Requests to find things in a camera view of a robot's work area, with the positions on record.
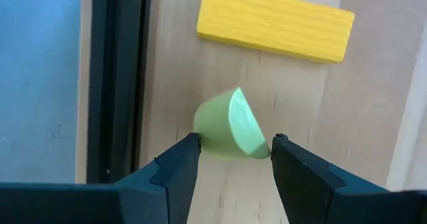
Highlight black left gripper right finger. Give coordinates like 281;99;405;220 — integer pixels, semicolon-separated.
272;133;427;224

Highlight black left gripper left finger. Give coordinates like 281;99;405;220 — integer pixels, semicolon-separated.
0;133;202;224

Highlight green half-cylinder block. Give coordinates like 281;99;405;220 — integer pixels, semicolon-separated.
192;86;272;161

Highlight yellow long block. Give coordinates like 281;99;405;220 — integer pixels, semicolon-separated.
195;0;356;65

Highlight black aluminium table frame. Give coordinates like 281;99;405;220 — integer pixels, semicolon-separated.
85;0;153;185

